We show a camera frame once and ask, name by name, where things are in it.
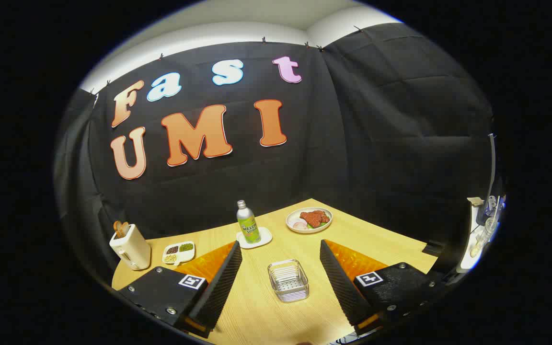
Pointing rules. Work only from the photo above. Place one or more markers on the cream toaster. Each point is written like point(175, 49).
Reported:
point(132, 249)

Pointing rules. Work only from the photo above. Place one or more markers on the green vegetable garnish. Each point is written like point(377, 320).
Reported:
point(322, 224)

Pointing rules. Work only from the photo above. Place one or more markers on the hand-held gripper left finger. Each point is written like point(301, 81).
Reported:
point(216, 287)

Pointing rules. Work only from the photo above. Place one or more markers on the toasted bread slices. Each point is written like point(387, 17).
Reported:
point(120, 229)

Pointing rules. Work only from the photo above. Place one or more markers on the pink ham slices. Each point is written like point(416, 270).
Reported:
point(299, 224)

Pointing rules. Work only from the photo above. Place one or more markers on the white divided bean dish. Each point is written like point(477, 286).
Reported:
point(178, 253)

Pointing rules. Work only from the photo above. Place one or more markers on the red meat piece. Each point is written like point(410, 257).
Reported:
point(314, 218)

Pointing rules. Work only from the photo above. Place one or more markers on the white square coaster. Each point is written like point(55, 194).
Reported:
point(265, 237)

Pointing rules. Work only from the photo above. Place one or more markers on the green soda bottle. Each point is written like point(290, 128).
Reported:
point(248, 227)

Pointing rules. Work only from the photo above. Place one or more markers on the white round food plate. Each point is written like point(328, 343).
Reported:
point(291, 218)

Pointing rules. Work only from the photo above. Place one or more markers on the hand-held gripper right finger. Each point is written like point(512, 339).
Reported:
point(340, 282)

